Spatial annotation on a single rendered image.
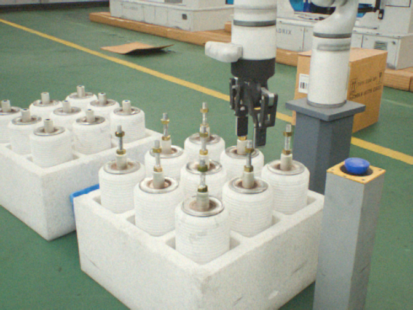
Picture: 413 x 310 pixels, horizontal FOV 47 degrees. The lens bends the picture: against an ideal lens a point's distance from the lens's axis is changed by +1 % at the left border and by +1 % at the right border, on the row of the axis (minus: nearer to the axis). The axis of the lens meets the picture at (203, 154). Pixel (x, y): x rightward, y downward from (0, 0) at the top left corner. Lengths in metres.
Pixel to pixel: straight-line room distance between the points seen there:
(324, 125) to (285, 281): 0.43
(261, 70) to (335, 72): 0.45
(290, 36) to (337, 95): 2.15
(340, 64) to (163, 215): 0.59
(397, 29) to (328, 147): 1.77
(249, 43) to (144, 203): 0.34
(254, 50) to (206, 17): 3.54
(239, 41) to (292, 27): 2.56
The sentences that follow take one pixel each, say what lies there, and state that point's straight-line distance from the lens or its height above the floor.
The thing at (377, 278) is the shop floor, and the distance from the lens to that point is 1.13.
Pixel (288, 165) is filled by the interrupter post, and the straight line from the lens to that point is 0.97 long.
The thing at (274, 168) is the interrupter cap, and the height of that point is 0.25.
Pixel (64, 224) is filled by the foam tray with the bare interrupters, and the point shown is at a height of 0.03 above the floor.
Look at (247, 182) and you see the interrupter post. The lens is 0.88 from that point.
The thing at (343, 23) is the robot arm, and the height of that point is 0.51.
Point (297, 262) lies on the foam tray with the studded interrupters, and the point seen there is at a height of 0.08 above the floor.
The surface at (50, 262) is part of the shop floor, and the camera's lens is 1.17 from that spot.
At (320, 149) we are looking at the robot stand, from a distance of 1.24.
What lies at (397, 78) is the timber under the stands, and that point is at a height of 0.06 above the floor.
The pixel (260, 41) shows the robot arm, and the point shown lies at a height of 0.52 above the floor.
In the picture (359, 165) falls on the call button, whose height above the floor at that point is 0.33.
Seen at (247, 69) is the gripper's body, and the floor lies 0.48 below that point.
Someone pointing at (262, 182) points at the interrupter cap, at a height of 0.25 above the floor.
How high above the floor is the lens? 0.64
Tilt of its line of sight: 22 degrees down
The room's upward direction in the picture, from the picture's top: straight up
